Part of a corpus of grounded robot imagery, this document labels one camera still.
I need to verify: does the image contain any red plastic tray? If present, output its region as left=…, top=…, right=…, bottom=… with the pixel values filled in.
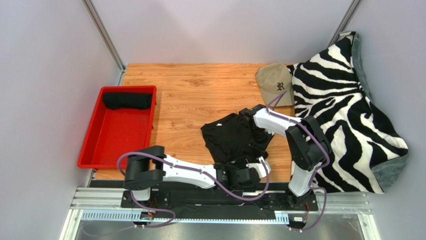
left=77, top=85, right=157, bottom=170

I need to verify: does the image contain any zebra print blanket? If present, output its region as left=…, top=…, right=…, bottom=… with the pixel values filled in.
left=288, top=31, right=409, bottom=194

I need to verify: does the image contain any black printed t-shirt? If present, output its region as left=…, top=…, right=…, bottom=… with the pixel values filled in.
left=200, top=113, right=274, bottom=165

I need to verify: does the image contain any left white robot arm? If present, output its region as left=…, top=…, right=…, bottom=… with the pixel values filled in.
left=116, top=145, right=271, bottom=202

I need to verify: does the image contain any rolled black t-shirt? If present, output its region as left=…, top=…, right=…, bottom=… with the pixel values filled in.
left=102, top=92, right=153, bottom=110

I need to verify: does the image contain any aluminium frame post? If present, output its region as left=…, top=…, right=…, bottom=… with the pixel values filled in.
left=328, top=0, right=363, bottom=46
left=82, top=0, right=126, bottom=73

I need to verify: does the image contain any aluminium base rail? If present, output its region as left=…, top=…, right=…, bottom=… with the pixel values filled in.
left=60, top=183, right=380, bottom=240

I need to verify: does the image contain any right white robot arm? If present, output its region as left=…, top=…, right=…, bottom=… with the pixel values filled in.
left=238, top=104, right=332, bottom=197

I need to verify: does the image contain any left aluminium frame post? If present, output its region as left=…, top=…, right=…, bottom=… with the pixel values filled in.
left=82, top=0, right=126, bottom=73

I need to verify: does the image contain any right aluminium frame post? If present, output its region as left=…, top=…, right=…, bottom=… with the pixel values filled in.
left=328, top=0, right=363, bottom=46

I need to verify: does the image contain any beige baseball cap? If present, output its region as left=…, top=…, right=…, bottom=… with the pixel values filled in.
left=255, top=63, right=295, bottom=107

